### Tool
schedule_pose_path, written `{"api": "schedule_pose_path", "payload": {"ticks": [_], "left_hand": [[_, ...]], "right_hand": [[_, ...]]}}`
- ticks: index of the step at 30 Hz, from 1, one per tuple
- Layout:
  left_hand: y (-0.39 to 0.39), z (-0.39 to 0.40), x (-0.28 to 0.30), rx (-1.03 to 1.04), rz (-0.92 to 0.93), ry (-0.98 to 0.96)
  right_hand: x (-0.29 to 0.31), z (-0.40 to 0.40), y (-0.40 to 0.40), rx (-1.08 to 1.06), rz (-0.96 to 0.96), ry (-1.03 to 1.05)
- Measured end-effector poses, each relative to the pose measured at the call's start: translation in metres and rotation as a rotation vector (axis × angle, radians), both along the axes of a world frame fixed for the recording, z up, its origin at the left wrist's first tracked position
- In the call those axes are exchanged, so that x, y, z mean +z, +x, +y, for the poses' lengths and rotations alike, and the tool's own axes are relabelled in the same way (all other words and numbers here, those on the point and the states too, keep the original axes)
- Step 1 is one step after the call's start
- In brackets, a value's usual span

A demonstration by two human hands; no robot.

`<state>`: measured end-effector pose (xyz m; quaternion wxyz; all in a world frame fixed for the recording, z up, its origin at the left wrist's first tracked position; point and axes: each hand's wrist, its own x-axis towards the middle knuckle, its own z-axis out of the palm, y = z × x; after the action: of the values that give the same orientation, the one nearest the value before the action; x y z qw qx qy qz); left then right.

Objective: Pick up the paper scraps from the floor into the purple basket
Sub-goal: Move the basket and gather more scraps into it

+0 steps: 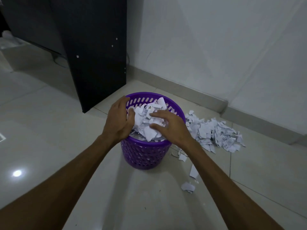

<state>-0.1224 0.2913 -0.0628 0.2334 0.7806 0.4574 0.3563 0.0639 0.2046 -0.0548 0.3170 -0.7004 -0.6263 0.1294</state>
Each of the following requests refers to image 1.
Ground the person's right forearm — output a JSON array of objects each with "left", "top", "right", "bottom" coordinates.
[{"left": 182, "top": 141, "right": 284, "bottom": 230}]

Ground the person's left forearm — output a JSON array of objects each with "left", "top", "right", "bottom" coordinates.
[{"left": 0, "top": 134, "right": 121, "bottom": 230}]

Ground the white plastic bag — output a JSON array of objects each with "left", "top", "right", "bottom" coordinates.
[{"left": 0, "top": 30, "right": 25, "bottom": 50}]

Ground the purple plastic waste basket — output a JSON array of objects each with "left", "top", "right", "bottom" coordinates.
[{"left": 120, "top": 92, "right": 186, "bottom": 170}]

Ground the person's left hand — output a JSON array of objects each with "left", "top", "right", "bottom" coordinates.
[{"left": 102, "top": 95, "right": 136, "bottom": 144}]

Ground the bundle of torn white paper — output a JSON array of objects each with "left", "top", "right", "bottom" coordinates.
[{"left": 129, "top": 97, "right": 168, "bottom": 142}]

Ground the person's right hand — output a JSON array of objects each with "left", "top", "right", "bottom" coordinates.
[{"left": 149, "top": 110, "right": 193, "bottom": 151}]

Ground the pile of paper scraps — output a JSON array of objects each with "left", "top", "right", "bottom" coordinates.
[{"left": 185, "top": 110, "right": 246, "bottom": 154}]

